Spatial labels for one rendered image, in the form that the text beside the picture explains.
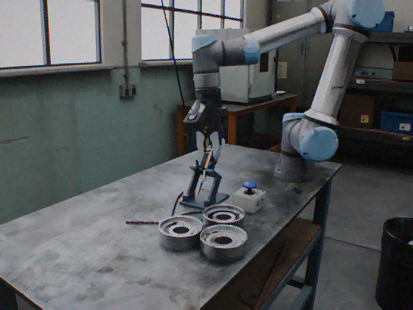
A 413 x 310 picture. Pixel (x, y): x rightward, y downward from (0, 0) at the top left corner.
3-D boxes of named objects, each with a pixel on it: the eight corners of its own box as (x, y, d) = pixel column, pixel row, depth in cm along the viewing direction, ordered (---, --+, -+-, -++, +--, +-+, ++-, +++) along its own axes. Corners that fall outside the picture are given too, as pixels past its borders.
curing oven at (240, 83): (254, 107, 297) (257, 28, 279) (194, 101, 330) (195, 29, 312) (282, 100, 347) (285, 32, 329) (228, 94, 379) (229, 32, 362)
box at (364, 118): (377, 131, 375) (381, 97, 365) (333, 125, 398) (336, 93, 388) (379, 125, 409) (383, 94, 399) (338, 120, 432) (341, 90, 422)
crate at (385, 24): (393, 35, 379) (394, 15, 373) (391, 32, 347) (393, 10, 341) (346, 33, 404) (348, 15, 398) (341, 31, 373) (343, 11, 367)
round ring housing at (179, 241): (210, 247, 81) (210, 231, 80) (166, 256, 78) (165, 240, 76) (193, 227, 91) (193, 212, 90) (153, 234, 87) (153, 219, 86)
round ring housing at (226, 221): (231, 215, 98) (232, 201, 97) (251, 232, 88) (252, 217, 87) (196, 222, 94) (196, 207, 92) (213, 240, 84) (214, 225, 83)
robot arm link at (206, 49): (221, 32, 97) (190, 35, 97) (224, 71, 100) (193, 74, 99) (217, 35, 105) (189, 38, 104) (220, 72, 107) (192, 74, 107)
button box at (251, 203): (254, 214, 98) (255, 198, 97) (231, 208, 102) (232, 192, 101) (266, 204, 105) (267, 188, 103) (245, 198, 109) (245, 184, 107)
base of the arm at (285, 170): (283, 166, 139) (285, 142, 137) (321, 173, 131) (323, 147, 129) (268, 177, 127) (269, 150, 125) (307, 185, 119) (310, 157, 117)
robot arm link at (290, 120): (307, 145, 133) (310, 108, 129) (321, 154, 120) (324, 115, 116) (276, 145, 132) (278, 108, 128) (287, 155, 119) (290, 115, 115)
